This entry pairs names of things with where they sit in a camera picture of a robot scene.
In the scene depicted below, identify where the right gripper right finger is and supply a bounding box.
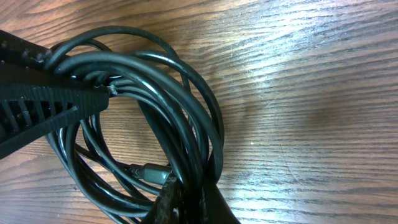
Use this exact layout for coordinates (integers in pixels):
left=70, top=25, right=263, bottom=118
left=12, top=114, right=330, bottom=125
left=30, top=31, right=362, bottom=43
left=141, top=174, right=239, bottom=224

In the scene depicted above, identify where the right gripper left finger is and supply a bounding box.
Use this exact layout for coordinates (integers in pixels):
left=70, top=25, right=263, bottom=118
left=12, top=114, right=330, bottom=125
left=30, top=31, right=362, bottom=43
left=1, top=31, right=109, bottom=158

